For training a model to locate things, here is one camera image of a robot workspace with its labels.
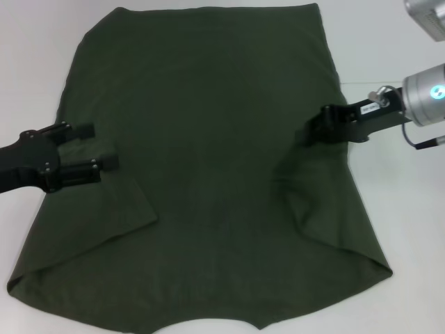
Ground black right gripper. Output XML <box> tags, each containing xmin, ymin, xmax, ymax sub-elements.
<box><xmin>305</xmin><ymin>88</ymin><xmax>414</xmax><ymax>148</ymax></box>

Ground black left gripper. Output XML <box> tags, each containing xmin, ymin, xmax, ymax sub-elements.
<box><xmin>0</xmin><ymin>121</ymin><xmax>120</xmax><ymax>196</ymax></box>

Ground dark green shirt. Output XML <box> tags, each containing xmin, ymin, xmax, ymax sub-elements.
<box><xmin>6</xmin><ymin>2</ymin><xmax>393</xmax><ymax>331</ymax></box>

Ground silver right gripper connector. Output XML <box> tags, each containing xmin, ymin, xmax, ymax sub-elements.
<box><xmin>369</xmin><ymin>86</ymin><xmax>394</xmax><ymax>105</ymax></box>

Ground dark right gripper cable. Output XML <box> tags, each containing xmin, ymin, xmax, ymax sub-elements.
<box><xmin>402</xmin><ymin>121</ymin><xmax>445</xmax><ymax>151</ymax></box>

